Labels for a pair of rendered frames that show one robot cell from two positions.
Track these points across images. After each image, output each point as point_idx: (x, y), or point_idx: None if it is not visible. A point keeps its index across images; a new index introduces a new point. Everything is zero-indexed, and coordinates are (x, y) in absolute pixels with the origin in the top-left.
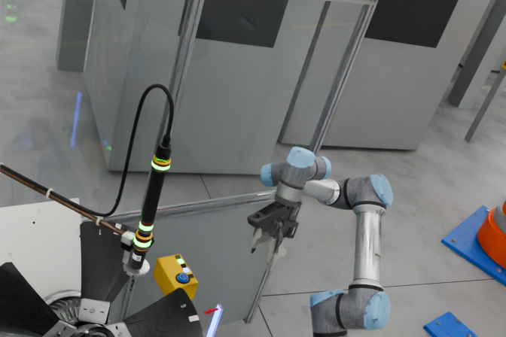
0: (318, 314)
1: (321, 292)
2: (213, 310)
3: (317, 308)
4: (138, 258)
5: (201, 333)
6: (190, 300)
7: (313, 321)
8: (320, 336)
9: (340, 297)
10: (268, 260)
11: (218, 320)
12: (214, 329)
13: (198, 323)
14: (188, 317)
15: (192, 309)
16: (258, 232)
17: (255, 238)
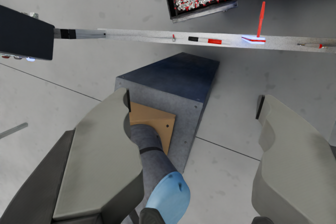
0: (152, 170)
1: (162, 201)
2: (259, 25)
3: (157, 175)
4: None
5: None
6: None
7: (159, 159)
8: (141, 150)
9: (132, 217)
10: (118, 93)
11: (248, 41)
12: (246, 38)
13: None
14: None
15: None
16: (309, 180)
17: (295, 139)
